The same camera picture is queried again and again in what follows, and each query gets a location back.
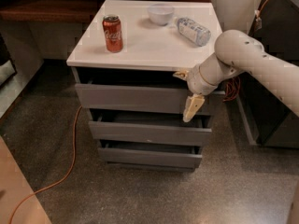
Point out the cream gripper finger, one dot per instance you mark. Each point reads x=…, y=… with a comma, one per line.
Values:
x=181, y=75
x=192, y=105

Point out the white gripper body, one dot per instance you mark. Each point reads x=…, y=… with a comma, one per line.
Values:
x=196, y=82

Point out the red coke can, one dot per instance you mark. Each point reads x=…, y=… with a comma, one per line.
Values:
x=112, y=32

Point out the grey top drawer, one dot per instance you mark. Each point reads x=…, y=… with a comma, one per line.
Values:
x=157, y=95

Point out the grey drawer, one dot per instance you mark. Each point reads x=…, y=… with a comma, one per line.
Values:
x=151, y=128
x=157, y=95
x=173, y=156

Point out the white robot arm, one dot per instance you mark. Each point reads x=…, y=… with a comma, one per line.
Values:
x=236, y=53

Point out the grey cabinet with white top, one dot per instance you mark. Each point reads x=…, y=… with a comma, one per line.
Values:
x=149, y=50

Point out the grey bottom drawer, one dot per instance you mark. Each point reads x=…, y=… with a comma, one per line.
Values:
x=173, y=156

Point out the grey middle drawer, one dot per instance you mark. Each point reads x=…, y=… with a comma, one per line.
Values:
x=151, y=128

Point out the white bowl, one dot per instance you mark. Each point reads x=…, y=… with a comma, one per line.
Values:
x=160, y=14

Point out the dark wooden shelf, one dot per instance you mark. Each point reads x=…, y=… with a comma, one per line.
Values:
x=76, y=11

